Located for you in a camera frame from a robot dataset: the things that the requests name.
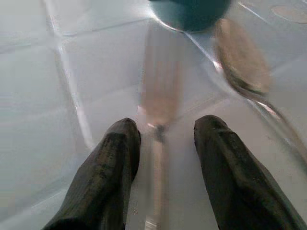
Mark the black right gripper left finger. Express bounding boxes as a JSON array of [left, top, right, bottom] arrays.
[[41, 117, 142, 230]]

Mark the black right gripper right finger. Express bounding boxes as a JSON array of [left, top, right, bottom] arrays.
[[193, 115, 307, 230]]

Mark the silver metal fork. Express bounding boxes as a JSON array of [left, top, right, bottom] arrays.
[[138, 26, 185, 230]]

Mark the silver metal spoon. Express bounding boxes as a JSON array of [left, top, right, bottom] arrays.
[[213, 18, 307, 166]]

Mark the dark teal round bowl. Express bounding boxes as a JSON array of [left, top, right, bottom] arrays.
[[148, 0, 233, 33]]

